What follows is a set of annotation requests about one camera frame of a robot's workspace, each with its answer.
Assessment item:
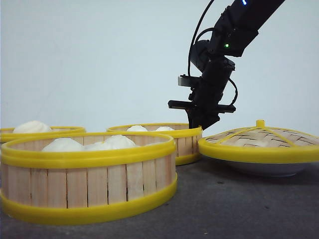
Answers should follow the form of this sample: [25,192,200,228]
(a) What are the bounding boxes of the white bun left drawer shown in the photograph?
[13,120,52,133]

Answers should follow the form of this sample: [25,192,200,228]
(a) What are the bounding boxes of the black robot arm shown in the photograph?
[168,0,283,129]

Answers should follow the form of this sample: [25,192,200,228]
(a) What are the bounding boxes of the black cable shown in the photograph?
[187,0,238,105]

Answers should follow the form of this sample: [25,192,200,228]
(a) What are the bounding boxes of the white plate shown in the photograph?
[226,161,310,177]

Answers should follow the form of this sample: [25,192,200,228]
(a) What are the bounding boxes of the bamboo steamer drawer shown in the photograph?
[107,122,202,166]
[0,132,177,225]
[0,126,86,144]

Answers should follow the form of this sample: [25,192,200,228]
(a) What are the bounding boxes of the white bun middle right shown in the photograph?
[156,126,174,131]

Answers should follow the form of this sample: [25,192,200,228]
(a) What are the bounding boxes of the white bun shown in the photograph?
[84,135,137,151]
[156,126,174,131]
[42,138,84,152]
[127,125,148,131]

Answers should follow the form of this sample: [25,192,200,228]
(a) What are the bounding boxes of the white bun middle left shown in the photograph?
[127,125,148,131]

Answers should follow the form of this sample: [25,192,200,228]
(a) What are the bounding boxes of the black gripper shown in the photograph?
[168,57,236,130]

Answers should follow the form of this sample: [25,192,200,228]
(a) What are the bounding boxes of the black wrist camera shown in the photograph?
[177,74,201,88]

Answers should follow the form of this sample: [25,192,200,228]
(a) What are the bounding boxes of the white bun front right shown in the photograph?
[84,135,137,151]

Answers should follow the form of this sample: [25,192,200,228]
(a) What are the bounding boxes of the white bun front left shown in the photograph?
[42,138,84,152]

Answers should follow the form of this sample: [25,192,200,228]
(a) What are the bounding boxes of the woven bamboo steamer lid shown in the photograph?
[198,119,319,164]

